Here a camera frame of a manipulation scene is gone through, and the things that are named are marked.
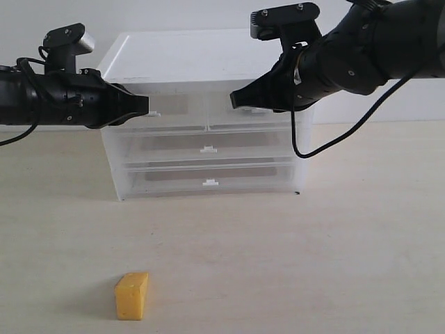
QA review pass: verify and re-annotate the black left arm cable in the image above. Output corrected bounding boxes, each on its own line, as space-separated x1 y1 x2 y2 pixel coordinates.
0 47 48 145

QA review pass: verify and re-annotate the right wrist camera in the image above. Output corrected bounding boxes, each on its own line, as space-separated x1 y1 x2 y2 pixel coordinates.
250 2 322 52

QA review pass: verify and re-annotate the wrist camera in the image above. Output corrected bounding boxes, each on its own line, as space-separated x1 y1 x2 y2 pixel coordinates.
40 23 95 74
250 2 322 52

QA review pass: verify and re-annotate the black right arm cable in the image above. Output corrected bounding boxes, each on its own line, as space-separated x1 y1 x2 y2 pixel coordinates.
290 0 445 159

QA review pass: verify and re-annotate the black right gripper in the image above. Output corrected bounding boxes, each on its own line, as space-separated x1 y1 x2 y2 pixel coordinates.
230 20 388 113

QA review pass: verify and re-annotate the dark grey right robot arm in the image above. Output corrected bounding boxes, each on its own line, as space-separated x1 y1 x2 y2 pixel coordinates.
230 1 444 112

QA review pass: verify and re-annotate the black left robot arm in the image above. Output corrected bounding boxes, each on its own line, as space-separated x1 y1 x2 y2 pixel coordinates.
1 67 149 129

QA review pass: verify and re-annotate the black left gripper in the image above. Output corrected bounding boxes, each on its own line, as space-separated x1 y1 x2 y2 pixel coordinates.
25 69 149 129

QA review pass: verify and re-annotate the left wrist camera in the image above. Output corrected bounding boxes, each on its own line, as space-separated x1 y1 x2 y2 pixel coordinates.
40 23 95 74

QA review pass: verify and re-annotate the yellow cheese wedge block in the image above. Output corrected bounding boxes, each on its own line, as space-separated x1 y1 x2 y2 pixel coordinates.
114 272 149 321

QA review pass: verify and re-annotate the white plastic drawer cabinet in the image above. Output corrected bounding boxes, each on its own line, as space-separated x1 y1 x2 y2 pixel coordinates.
99 29 314 200

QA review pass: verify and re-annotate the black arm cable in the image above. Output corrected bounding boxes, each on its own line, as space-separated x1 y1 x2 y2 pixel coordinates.
0 47 48 145
290 0 445 159

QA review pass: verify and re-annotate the clear plastic storage box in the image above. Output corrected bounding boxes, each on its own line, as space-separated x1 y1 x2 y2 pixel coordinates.
116 130 293 164
117 158 304 199

